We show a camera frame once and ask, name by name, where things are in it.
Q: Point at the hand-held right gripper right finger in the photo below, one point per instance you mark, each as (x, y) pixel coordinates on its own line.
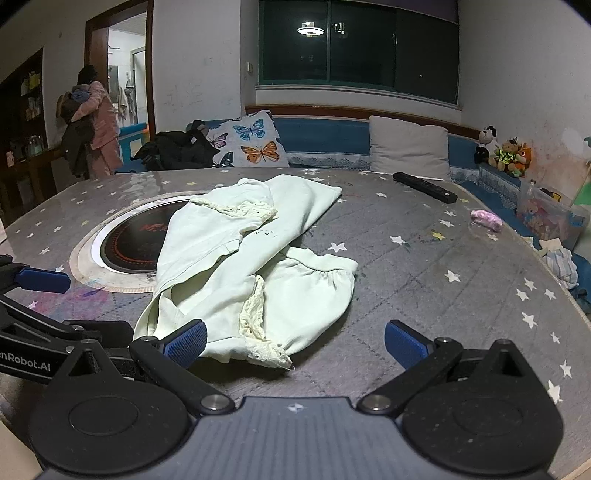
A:
(406, 344)

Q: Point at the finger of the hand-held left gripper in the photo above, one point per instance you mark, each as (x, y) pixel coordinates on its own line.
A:
(41, 280)
(92, 330)

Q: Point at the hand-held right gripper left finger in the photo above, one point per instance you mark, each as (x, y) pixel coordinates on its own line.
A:
(187, 345)

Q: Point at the pale green garment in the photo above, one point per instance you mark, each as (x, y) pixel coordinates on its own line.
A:
(221, 258)

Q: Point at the grey star-print table cover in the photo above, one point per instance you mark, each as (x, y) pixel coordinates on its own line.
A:
(415, 286)

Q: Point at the round black induction cooktop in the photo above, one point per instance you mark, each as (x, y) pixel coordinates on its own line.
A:
(129, 240)

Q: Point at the dark wooden console table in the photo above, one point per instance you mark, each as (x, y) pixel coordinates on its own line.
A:
(27, 175)

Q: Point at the glass jug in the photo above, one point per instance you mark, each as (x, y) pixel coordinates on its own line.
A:
(34, 146)

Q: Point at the small pink soft toy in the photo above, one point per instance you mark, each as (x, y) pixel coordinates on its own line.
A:
(485, 219)

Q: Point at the black remote control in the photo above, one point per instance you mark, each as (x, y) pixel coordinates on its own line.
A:
(425, 187)

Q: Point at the blue and white panel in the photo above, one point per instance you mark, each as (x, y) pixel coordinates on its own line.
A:
(134, 138)

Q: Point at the striped light cloth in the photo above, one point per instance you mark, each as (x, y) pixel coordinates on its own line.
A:
(561, 267)

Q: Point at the dark wooden shelf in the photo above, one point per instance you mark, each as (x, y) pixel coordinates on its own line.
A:
(32, 97)

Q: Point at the black jacket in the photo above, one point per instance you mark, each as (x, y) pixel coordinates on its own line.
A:
(175, 150)

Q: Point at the clear plastic toy box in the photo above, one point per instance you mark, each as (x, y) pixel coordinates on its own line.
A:
(549, 217)

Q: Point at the plain grey pillow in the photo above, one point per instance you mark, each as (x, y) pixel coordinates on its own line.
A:
(408, 147)

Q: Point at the bear plush with yellow vest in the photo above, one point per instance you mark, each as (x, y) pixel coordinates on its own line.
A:
(507, 157)

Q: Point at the butterfly print pillow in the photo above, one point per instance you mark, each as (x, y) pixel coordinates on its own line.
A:
(254, 138)

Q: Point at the orange plush toy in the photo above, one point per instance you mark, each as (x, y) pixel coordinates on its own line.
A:
(524, 159)

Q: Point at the blue upholstered bench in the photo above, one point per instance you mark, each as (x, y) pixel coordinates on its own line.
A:
(323, 134)

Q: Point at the dark green framed window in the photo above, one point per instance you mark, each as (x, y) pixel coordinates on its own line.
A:
(360, 46)

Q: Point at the dark wooden door frame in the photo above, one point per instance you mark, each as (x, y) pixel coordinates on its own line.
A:
(150, 69)

